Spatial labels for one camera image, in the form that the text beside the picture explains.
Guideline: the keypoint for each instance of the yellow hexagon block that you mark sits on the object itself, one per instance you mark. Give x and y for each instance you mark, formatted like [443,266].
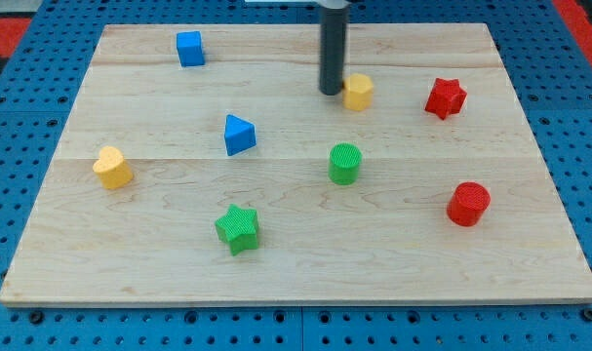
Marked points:
[358,90]

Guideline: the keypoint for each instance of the yellow heart block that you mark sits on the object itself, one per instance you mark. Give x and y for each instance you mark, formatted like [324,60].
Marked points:
[112,169]

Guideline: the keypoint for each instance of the green cylinder block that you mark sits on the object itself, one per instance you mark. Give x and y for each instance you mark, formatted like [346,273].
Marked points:
[344,163]

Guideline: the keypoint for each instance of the red star block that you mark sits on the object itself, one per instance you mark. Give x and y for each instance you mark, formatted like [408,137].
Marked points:
[446,98]

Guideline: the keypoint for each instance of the red cylinder block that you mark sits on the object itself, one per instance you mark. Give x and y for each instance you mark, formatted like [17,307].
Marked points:
[468,203]

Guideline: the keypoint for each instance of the green star block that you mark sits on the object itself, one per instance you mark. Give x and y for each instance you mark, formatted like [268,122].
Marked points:
[238,228]

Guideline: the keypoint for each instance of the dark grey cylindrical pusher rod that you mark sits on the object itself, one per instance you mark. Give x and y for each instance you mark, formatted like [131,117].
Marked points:
[333,25]

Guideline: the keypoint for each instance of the blue cube block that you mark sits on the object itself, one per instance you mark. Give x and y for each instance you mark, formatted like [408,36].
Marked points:
[190,48]

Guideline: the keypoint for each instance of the blue triangle block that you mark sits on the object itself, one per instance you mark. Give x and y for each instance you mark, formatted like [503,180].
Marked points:
[239,135]

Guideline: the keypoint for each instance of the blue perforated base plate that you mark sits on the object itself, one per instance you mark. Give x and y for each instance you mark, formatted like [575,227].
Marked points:
[45,49]

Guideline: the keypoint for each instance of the light wooden board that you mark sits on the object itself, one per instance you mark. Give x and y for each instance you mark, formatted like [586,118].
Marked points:
[384,240]

